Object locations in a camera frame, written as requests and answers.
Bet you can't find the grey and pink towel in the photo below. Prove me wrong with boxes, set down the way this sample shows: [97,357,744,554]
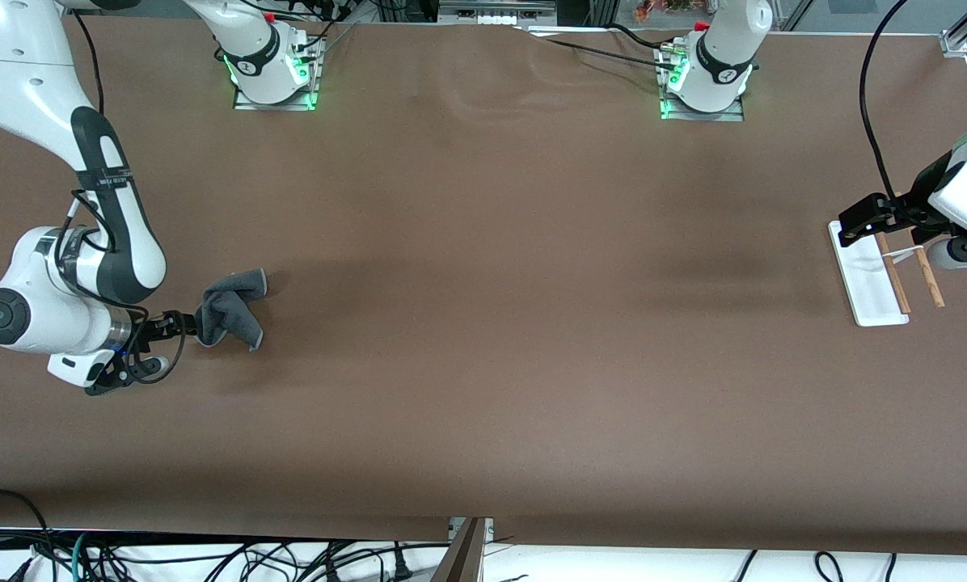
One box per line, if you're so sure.
[195,268,268,352]

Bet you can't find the orange items behind table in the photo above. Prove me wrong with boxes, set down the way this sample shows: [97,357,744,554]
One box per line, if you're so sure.
[632,0,716,22]

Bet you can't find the wooden table brace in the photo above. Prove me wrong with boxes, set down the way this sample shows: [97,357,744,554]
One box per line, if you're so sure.
[431,517,487,582]

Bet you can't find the grey box with white plugs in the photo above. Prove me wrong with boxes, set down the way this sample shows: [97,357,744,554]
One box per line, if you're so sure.
[438,0,559,26]

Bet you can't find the white rack base plate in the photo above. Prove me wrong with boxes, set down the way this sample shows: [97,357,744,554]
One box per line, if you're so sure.
[828,220,910,327]

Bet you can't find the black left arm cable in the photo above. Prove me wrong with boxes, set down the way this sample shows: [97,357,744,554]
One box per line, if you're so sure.
[859,0,914,207]

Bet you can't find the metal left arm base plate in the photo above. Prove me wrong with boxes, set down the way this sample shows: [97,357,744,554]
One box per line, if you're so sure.
[658,42,745,123]

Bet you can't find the black looped floor cable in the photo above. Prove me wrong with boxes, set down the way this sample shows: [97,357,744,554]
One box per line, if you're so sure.
[0,488,54,582]

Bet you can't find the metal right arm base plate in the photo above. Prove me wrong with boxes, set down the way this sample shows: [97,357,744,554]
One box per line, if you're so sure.
[233,34,323,112]

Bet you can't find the tangled black floor cables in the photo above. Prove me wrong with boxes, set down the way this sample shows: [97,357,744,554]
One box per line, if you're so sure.
[0,540,452,582]

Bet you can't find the black cable on table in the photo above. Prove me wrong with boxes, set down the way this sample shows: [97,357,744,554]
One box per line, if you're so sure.
[524,23,688,72]

